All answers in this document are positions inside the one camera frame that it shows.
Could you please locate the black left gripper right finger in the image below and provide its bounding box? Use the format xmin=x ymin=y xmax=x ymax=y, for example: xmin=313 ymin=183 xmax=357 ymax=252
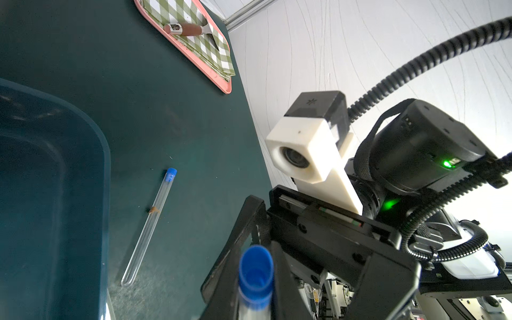
xmin=270 ymin=241 xmax=312 ymax=320

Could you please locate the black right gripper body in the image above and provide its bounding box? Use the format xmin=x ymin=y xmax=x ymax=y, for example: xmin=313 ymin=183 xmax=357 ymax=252
xmin=267 ymin=186 xmax=421 ymax=319

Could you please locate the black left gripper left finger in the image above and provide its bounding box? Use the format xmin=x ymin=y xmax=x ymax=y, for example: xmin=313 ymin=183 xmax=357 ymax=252
xmin=199 ymin=255 xmax=239 ymax=320

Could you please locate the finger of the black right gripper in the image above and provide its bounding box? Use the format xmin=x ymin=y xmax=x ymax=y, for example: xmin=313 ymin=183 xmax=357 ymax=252
xmin=201 ymin=195 xmax=271 ymax=303

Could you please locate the test tube with blue cap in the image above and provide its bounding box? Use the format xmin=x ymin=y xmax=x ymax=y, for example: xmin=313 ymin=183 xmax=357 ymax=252
xmin=121 ymin=168 xmax=177 ymax=287

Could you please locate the pink tray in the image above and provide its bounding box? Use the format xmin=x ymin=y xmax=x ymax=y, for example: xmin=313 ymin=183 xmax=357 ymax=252
xmin=135 ymin=1 xmax=235 ymax=94

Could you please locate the blue translucent plastic container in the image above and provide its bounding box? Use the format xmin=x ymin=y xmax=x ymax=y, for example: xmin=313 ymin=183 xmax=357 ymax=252
xmin=1 ymin=80 xmax=111 ymax=319

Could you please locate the green checkered cloth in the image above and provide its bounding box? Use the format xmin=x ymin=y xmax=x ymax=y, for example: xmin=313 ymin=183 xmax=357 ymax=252
xmin=141 ymin=0 xmax=235 ymax=81

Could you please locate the spatula with wooden handle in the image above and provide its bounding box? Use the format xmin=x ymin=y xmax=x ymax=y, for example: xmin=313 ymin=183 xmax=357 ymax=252
xmin=163 ymin=23 xmax=219 ymax=49

